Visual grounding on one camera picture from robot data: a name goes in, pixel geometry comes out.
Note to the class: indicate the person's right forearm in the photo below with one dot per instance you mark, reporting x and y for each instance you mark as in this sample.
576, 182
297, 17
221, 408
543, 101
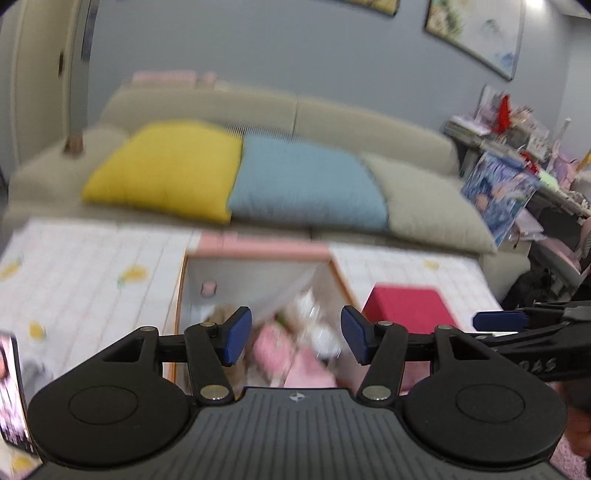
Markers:
579, 429

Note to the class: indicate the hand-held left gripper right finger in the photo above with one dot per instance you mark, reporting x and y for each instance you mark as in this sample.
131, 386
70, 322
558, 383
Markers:
354, 336

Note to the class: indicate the pink crocheted toy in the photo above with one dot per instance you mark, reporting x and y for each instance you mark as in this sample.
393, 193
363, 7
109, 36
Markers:
272, 346

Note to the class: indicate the cluttered desk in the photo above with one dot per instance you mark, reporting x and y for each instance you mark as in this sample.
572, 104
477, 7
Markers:
521, 152

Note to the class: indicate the red ornament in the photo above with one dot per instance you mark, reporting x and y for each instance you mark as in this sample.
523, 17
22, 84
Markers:
504, 113

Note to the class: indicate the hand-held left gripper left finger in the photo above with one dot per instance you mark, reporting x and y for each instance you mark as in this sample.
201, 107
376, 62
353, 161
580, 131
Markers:
238, 336

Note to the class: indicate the floor lamp pole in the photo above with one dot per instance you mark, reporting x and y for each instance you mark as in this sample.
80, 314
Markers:
81, 78

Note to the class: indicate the black bag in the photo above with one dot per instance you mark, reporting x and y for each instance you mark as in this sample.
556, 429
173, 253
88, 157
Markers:
528, 290

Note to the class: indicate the small framed wall picture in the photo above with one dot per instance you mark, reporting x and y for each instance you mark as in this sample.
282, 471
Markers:
378, 5

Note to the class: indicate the blue printed poster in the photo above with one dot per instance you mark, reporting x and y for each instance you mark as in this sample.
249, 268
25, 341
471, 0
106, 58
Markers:
501, 194

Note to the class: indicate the blue pillow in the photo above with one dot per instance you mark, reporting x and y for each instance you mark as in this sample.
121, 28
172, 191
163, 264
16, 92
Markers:
304, 182

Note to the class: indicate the large framed wall picture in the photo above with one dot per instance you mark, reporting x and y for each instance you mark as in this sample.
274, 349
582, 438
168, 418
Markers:
480, 32

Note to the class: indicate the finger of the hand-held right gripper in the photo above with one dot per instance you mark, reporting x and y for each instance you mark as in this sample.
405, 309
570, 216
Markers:
501, 319

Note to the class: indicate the cream door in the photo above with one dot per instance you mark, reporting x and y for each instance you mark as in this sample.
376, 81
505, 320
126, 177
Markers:
41, 78

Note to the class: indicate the magenta lidded box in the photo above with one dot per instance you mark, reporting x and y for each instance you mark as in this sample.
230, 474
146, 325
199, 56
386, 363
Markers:
408, 307

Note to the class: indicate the beige pillow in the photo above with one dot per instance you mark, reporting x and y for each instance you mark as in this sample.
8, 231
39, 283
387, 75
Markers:
429, 207

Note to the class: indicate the yellow pillow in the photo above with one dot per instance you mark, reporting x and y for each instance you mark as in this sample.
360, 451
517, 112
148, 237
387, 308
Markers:
168, 168

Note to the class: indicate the pink storage box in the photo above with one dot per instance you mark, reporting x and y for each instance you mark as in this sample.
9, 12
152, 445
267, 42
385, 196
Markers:
258, 272

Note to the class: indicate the beige sofa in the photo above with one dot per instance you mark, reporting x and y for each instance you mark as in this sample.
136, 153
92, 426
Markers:
351, 120

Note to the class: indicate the white grid tablecloth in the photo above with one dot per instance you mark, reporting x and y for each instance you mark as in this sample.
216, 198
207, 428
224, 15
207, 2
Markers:
92, 267

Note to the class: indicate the smartphone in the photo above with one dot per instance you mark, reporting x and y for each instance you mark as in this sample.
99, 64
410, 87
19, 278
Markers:
11, 392

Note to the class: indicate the pink desk chair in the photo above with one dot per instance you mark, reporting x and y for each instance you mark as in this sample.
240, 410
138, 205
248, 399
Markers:
563, 258

